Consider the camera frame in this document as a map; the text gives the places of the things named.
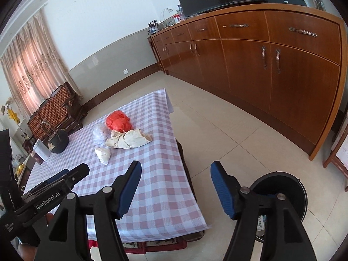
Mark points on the dark red box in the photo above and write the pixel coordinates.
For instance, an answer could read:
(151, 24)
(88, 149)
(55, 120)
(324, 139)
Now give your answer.
(35, 159)

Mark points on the table with checked tablecloth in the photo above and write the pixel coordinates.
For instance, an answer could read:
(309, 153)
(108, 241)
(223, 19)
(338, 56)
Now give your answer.
(163, 190)

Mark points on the crumpled white tissue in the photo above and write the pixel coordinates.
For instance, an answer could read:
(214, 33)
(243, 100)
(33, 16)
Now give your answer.
(103, 155)

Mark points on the person's left forearm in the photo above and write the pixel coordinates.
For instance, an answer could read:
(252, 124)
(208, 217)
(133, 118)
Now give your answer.
(27, 252)

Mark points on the plate of yellow fruit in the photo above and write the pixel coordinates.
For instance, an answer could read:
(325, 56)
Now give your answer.
(19, 169)

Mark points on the carved wooden sofa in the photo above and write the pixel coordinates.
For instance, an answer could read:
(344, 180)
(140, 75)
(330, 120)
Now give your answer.
(54, 111)

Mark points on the beige cloth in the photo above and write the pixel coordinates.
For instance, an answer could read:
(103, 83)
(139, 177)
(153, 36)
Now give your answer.
(130, 140)

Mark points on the black iron kettle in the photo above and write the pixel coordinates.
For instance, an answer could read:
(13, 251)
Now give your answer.
(58, 141)

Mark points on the black trash bin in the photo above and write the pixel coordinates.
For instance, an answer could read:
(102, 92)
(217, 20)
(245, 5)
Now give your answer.
(288, 185)

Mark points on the small potted plant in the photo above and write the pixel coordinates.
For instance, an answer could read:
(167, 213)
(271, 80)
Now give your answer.
(154, 28)

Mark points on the yellow ornament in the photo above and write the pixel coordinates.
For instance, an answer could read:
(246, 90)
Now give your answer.
(12, 114)

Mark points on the long wooden cabinet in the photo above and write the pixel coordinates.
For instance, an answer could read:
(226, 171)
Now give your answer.
(244, 65)

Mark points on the clear plastic bottle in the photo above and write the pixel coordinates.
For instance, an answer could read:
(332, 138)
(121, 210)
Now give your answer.
(181, 12)

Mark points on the white box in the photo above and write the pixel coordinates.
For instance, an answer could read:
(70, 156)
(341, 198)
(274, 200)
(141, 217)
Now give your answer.
(42, 149)

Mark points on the wooden chair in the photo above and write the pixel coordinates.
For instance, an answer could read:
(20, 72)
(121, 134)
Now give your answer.
(337, 163)

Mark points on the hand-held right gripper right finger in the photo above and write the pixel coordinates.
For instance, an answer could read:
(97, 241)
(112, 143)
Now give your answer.
(224, 190)

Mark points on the clear plastic bag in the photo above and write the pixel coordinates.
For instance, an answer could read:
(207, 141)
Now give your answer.
(100, 134)

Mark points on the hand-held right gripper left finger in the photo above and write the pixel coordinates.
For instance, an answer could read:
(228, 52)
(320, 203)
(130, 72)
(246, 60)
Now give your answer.
(130, 187)

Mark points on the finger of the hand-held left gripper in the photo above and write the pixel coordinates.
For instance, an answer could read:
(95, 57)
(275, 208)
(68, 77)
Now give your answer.
(58, 176)
(78, 174)

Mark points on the pink patterned curtain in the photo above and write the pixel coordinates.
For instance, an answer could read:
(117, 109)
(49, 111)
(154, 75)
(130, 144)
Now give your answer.
(30, 68)

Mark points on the red plastic bag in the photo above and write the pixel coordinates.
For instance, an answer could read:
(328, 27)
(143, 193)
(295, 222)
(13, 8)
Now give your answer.
(118, 122)

